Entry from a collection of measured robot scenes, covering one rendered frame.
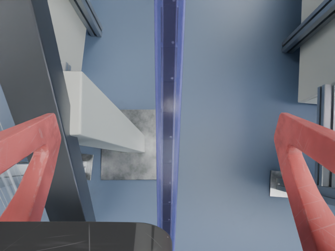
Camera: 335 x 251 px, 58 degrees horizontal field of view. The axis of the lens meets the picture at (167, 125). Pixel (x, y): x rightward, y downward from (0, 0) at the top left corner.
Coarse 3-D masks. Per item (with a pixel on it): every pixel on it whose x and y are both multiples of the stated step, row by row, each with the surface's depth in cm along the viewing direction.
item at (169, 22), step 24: (168, 0) 13; (168, 24) 14; (168, 48) 14; (168, 72) 15; (168, 96) 16; (168, 120) 17; (168, 144) 18; (168, 168) 19; (168, 192) 20; (168, 216) 22
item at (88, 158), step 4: (64, 64) 78; (64, 68) 78; (68, 68) 81; (84, 156) 107; (88, 156) 107; (92, 156) 107; (84, 160) 107; (88, 160) 107; (92, 160) 107; (88, 164) 107; (92, 164) 107; (88, 168) 106; (88, 172) 106; (88, 176) 106
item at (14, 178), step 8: (0, 128) 18; (16, 168) 20; (0, 176) 19; (8, 176) 19; (16, 176) 20; (0, 184) 20; (8, 184) 20; (16, 184) 20; (0, 192) 20; (8, 192) 20; (8, 200) 21
